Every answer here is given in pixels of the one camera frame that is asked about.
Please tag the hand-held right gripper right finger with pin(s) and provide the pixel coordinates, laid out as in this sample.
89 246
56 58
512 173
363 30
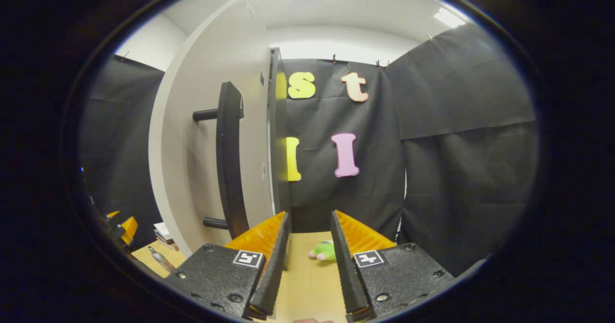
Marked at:
346 270

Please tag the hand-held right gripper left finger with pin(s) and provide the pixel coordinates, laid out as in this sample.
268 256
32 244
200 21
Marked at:
271 270

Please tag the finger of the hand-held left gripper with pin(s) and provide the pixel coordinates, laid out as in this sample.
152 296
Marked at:
127 228

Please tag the silver metal bottle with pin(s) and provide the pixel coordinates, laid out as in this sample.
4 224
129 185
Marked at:
162 259

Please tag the beige cabinet door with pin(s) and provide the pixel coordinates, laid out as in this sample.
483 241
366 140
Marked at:
202 145

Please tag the green plush toy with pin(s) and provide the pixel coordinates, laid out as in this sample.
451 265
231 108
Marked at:
324 252

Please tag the black backdrop cloth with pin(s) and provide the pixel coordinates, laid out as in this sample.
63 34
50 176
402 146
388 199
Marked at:
456 169

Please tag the small ceiling light panel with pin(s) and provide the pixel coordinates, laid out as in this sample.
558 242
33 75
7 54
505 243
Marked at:
449 18

